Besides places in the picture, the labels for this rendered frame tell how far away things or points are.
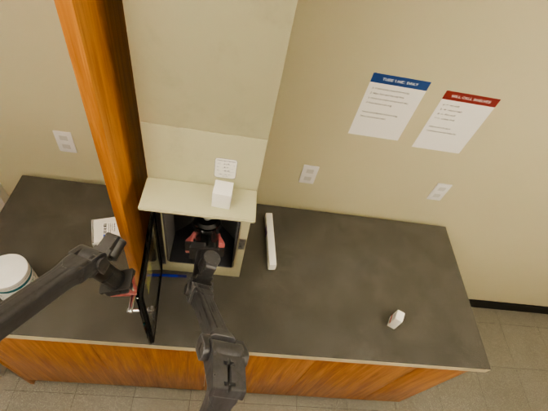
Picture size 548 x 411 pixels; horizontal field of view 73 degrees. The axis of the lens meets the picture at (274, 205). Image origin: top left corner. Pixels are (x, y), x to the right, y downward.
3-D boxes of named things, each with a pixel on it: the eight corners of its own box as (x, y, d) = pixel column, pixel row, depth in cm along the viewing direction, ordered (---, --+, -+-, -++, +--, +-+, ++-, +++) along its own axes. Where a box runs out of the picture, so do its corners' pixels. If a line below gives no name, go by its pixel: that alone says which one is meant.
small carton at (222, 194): (214, 192, 108) (215, 178, 103) (232, 196, 108) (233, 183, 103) (211, 206, 104) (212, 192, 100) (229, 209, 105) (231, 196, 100)
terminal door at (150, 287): (161, 267, 147) (153, 205, 116) (152, 346, 128) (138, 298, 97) (160, 267, 147) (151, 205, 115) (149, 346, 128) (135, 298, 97)
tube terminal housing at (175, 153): (171, 219, 167) (159, 65, 107) (243, 227, 171) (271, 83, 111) (160, 269, 151) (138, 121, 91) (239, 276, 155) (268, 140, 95)
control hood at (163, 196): (149, 197, 115) (146, 176, 107) (254, 209, 119) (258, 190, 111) (140, 228, 108) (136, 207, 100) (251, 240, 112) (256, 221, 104)
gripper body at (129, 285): (107, 276, 114) (91, 265, 108) (136, 270, 112) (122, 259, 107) (102, 295, 110) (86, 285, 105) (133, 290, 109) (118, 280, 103)
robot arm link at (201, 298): (197, 368, 80) (243, 375, 84) (206, 343, 80) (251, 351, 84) (179, 293, 121) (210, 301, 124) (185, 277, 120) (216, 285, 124)
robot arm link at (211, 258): (183, 297, 118) (208, 302, 121) (195, 278, 111) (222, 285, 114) (187, 266, 126) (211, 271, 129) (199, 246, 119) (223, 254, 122)
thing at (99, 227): (93, 224, 158) (90, 219, 155) (133, 219, 163) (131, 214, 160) (94, 249, 152) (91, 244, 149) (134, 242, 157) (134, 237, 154)
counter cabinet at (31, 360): (73, 271, 241) (25, 180, 171) (375, 300, 266) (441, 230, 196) (30, 383, 200) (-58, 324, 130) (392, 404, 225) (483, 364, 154)
